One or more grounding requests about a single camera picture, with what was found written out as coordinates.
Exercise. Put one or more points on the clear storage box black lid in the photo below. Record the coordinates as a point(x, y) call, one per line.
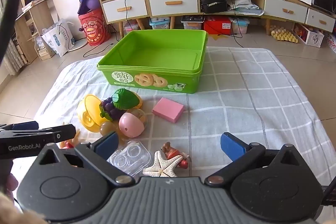
point(192, 22)

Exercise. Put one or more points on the folded white cloth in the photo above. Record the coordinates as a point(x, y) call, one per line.
point(245, 6)

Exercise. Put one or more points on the pink toy egg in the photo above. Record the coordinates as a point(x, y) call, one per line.
point(130, 124)

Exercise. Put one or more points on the brown red figurine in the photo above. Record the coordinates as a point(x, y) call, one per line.
point(172, 151)

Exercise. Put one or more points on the purple toy grapes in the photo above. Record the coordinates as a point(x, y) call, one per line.
point(109, 106)

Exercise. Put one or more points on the beige toy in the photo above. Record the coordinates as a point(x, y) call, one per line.
point(139, 115)

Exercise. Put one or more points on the clear storage box blue lid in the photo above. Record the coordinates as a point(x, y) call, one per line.
point(239, 26)
point(159, 23)

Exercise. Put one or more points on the red flat box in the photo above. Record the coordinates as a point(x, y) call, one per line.
point(216, 26)

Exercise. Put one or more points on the yellow star floor sticker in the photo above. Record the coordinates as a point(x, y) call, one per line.
point(216, 37)

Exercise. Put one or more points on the green plastic box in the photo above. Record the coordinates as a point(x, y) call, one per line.
point(155, 53)

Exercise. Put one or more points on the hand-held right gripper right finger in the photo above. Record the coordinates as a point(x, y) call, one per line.
point(232, 146)

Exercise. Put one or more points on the person's left forearm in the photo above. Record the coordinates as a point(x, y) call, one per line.
point(6, 209)

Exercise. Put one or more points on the clear storage box pink contents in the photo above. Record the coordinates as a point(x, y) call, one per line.
point(131, 27)

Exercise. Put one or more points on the white printed crate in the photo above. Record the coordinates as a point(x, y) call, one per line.
point(313, 39)

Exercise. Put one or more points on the white starfish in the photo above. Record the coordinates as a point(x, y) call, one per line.
point(161, 167)

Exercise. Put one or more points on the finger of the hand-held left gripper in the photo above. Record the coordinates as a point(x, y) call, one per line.
point(25, 126)
point(63, 133)

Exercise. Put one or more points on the red snack barrel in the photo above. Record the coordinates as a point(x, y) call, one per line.
point(94, 29)

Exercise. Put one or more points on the black bag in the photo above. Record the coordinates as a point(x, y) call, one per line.
point(214, 3)

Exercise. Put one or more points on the white carton red print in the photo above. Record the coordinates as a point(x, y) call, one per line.
point(332, 44)

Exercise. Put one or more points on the brown round-headed toy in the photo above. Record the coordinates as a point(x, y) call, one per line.
point(106, 128)

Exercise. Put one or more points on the clear plastic rings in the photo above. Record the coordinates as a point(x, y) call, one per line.
point(128, 158)

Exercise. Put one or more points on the wooden bookshelf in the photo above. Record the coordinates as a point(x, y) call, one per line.
point(39, 16)

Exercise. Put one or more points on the yellow egg tray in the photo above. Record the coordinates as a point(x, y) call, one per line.
point(284, 35)

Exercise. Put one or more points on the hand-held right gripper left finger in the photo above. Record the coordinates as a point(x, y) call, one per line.
point(106, 146)

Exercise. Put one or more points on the white shopping bag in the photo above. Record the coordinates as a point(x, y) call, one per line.
point(56, 39)

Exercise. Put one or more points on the pink rectangular box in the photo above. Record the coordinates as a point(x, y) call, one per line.
point(168, 109)

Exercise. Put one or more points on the grey checked blanket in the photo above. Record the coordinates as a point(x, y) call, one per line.
point(236, 108)

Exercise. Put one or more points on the low wooden cabinet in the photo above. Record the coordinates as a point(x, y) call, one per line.
point(258, 1)

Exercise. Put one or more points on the yellow toy cup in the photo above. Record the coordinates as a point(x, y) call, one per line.
point(89, 108)

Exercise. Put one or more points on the green toy fruit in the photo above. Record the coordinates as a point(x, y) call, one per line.
point(126, 99)

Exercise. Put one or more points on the person's left hand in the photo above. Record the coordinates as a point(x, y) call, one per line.
point(9, 184)

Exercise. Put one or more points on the white round floor base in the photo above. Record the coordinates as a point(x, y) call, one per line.
point(78, 45)

